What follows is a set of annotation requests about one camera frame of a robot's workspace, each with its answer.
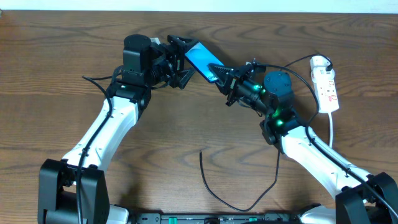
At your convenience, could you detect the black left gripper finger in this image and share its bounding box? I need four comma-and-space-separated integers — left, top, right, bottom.
167, 35, 199, 54
178, 68, 195, 90

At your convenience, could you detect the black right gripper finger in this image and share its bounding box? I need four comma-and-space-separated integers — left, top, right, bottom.
226, 90, 236, 106
207, 63, 233, 84

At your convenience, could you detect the blue Galaxy smartphone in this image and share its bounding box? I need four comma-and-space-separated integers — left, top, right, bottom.
185, 42, 223, 83

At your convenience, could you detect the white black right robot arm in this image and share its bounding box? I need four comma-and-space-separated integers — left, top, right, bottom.
208, 62, 397, 223

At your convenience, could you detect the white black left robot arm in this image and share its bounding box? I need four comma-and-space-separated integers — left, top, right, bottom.
37, 34, 198, 223

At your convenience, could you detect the white USB charger adapter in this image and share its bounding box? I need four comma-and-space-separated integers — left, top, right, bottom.
310, 55, 332, 71

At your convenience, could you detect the white power strip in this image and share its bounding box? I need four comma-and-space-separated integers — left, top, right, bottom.
311, 67, 340, 113

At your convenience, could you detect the black USB charging cable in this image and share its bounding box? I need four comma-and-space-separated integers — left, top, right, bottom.
198, 53, 333, 213

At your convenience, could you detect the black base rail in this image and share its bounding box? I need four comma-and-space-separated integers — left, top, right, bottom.
127, 212, 302, 224

